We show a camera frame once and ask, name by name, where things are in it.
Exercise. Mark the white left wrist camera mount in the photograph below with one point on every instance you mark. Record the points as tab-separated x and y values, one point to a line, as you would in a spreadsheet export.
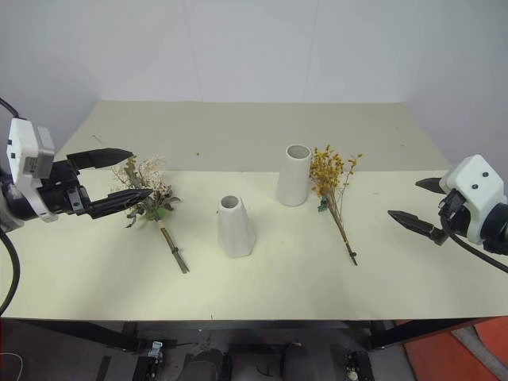
24	151

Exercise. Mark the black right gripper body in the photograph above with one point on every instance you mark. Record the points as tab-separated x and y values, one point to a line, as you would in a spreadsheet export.
454	210

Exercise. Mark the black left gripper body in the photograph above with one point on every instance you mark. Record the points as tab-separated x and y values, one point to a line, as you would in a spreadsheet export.
61	196

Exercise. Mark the orange red floor object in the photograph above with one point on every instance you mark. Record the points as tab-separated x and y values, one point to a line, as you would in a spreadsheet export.
464	353

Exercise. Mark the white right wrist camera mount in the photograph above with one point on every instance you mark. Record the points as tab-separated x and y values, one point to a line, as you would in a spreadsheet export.
478	186

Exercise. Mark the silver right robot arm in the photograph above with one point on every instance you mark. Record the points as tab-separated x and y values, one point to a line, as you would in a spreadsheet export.
498	230

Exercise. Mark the small silver metal clamp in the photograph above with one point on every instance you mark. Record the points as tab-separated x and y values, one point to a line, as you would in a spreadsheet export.
155	348

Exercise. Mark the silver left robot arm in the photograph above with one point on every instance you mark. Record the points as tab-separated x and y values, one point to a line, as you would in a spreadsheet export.
10	206

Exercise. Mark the yellow dried flower bouquet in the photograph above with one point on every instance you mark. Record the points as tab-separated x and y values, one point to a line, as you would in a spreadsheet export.
327	172

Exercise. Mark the black metal table frame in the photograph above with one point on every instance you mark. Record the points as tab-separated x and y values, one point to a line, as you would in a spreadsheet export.
99	329

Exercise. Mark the tall round white vase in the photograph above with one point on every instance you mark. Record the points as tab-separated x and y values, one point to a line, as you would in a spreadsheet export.
293	178

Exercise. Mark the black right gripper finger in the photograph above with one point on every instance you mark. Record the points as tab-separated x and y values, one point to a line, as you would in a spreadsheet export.
414	225
434	185

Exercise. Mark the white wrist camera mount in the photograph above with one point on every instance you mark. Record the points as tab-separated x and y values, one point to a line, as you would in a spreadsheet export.
478	186
24	151

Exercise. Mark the white and green dried bouquet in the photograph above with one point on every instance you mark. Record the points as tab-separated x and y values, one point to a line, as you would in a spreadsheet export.
152	190

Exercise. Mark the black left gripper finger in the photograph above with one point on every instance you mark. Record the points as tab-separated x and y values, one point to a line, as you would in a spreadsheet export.
101	157
119	201

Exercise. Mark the small faceted white vase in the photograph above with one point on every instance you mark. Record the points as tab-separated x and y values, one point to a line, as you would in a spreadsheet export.
235	230

